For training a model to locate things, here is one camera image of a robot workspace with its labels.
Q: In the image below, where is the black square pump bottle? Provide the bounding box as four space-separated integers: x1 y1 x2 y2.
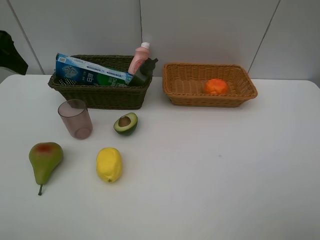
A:
127 58 159 87

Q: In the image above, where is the halved avocado with pit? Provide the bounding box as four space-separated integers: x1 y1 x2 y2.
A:
113 112 138 136

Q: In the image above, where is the translucent purple plastic cup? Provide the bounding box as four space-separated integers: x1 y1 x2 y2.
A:
57 99 93 140

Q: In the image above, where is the pink bottle white cap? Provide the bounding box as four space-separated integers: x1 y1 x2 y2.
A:
128 42 150 75

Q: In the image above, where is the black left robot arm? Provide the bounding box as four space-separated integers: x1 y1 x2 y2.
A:
0 30 29 75

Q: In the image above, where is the blue green toothpaste box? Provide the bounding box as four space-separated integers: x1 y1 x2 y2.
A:
55 53 133 87

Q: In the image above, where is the orange wicker basket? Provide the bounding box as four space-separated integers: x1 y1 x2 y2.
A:
162 63 258 108

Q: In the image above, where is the yellow lemon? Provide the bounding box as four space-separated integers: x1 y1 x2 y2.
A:
96 147 123 183

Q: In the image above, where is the orange tangerine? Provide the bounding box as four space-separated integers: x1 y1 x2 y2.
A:
203 78 228 95

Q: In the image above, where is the green red pear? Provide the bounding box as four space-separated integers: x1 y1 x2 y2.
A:
28 142 64 196

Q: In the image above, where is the dark brown wicker basket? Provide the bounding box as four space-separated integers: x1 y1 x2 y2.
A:
48 54 153 110

